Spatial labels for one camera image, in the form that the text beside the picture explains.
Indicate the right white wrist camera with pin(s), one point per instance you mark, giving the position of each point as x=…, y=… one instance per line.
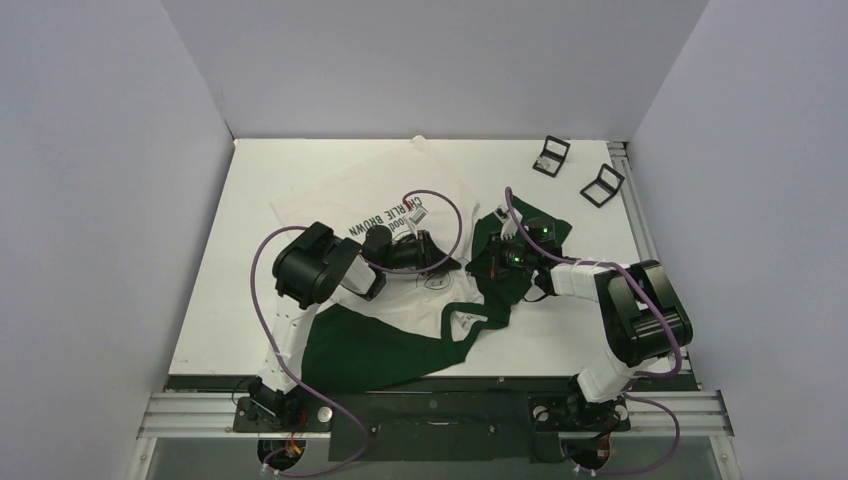
x=510, y=220

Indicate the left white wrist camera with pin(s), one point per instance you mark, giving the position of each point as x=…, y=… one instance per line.
x=415, y=216

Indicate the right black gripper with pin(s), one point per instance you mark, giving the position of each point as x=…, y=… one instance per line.
x=491, y=255

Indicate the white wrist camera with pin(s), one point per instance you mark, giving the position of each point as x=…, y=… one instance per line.
x=510, y=220
x=415, y=216

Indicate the white and green t-shirt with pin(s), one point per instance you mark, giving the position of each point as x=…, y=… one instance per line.
x=381, y=191

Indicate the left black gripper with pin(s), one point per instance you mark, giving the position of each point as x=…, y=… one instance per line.
x=426, y=251

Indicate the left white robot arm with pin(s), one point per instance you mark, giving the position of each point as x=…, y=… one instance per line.
x=305, y=298

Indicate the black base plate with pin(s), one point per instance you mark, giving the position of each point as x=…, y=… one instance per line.
x=447, y=419

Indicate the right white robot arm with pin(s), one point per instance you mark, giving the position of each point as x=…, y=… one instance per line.
x=644, y=323

